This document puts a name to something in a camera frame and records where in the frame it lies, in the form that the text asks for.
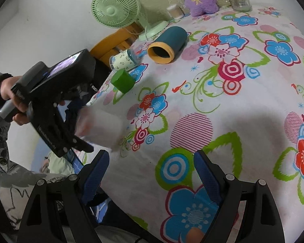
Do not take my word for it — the white paper-wrapped clear cup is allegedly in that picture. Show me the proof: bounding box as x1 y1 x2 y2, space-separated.
75 106 123 149

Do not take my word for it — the green cylindrical cup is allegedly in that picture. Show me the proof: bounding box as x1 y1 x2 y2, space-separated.
111 69 136 94

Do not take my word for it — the pale green patterned cup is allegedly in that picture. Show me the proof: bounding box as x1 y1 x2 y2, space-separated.
109 49 141 71

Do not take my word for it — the teal cup with yellow rim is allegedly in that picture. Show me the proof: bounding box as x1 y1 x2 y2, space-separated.
147 26 188 64

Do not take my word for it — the person's left hand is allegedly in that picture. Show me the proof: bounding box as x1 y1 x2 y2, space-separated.
0 75 66 126

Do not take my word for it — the person's right hand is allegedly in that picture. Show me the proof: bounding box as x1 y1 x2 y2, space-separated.
186 227 205 243

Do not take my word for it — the wooden chair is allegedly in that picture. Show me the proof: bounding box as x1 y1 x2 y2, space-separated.
90 22 143 67

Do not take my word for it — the green desk fan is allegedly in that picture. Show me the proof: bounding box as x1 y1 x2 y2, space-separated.
91 0 169 41

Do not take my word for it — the floral tablecloth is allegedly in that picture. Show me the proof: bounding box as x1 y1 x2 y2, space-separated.
91 5 304 242

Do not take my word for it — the cotton swab container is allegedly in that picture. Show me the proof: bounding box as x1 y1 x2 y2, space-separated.
167 4 184 20

